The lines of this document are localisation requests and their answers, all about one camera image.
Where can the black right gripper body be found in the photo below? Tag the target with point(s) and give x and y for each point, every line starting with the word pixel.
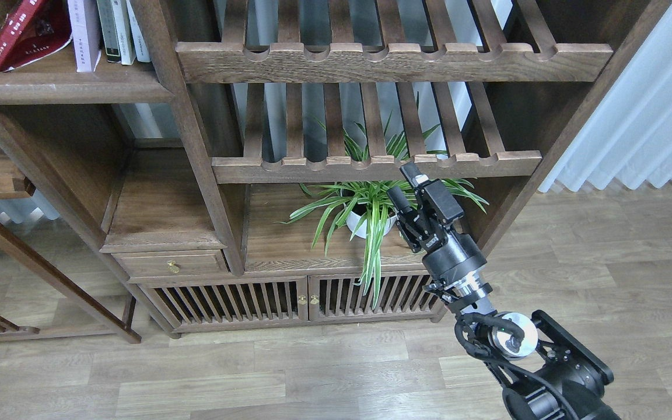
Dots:
pixel 452 259

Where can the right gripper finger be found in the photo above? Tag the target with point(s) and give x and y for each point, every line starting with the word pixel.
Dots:
pixel 413 175
pixel 402 206

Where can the white lavender paperback book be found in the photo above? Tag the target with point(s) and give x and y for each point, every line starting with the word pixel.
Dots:
pixel 86 34

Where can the red textbook with photos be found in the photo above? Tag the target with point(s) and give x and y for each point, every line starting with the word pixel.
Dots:
pixel 34 30

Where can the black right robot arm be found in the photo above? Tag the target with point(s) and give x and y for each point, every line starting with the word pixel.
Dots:
pixel 544 372

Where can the green spider plant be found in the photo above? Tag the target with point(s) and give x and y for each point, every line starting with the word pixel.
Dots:
pixel 359 196

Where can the white plant pot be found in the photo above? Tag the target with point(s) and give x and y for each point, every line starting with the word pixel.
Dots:
pixel 360 229

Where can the dark wooden bookshelf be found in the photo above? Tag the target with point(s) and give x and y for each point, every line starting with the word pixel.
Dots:
pixel 196 157

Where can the brass drawer knob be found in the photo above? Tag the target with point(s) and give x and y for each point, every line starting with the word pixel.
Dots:
pixel 173 267

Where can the white pleated curtain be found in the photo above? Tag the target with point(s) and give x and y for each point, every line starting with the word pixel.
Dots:
pixel 627 142

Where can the white upright book right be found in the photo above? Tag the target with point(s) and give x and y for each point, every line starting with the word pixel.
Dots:
pixel 140 47

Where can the white upright book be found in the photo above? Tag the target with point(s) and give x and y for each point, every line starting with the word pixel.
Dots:
pixel 140 47
pixel 123 31

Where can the grey upright book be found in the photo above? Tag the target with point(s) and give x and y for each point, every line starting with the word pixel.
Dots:
pixel 109 31

